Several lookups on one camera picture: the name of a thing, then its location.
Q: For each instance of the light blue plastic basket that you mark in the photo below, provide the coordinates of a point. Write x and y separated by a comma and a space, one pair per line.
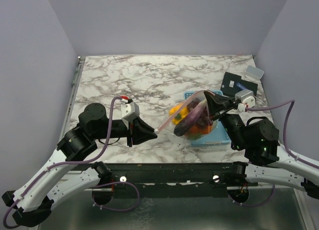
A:
217, 137

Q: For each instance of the aluminium side rail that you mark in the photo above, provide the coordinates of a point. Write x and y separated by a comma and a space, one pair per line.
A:
74, 85

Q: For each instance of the clear plastic lid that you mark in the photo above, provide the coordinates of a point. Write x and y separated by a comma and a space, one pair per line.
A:
254, 72

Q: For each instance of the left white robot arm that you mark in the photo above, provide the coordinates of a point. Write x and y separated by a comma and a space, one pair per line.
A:
67, 171

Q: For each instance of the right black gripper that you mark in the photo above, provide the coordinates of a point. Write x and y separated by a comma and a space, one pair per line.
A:
216, 102

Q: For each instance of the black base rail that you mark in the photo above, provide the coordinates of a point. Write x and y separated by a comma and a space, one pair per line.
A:
181, 180

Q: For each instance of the yellow bell pepper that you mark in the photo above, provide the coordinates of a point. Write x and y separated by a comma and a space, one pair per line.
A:
181, 115

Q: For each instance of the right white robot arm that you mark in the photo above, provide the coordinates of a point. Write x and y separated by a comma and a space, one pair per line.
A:
269, 161

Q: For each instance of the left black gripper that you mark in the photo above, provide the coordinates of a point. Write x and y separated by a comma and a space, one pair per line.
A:
140, 132

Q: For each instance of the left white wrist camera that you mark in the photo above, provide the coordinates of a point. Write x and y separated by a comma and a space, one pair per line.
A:
129, 111

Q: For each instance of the orange mini pumpkin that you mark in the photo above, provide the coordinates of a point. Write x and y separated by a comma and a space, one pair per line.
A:
196, 132

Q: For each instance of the blue red screwdriver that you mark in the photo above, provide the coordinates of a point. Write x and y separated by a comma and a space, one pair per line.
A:
240, 86

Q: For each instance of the red grape bunch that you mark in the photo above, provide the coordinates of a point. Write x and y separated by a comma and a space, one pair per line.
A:
198, 113

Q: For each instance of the small purple eggplant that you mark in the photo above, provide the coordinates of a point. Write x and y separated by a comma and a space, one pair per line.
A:
181, 128

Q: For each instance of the clear pink zip bag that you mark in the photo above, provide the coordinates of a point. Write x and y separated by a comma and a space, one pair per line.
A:
167, 124

